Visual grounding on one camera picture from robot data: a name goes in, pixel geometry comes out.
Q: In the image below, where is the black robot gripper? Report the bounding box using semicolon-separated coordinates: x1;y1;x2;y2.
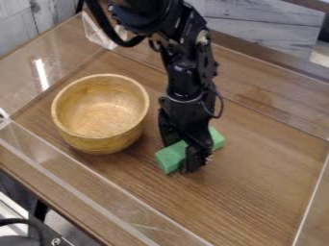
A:
155;90;220;175

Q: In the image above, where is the green rectangular block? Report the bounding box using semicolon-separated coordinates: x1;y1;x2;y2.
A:
154;127;226;174

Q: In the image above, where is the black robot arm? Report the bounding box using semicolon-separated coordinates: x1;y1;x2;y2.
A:
81;0;223;173

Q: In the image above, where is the brown wooden bowl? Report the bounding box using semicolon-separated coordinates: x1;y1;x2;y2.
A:
51;73;150;155

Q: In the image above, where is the clear acrylic tray wall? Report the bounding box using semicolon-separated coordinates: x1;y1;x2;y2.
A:
0;109;212;246

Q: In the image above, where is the clear acrylic corner bracket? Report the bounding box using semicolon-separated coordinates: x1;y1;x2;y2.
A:
80;11;128;51

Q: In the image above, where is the black table leg bracket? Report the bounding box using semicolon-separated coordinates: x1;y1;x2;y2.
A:
28;199;75;246

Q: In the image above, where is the black cable under table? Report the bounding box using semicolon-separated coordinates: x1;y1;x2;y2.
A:
0;216;47;246

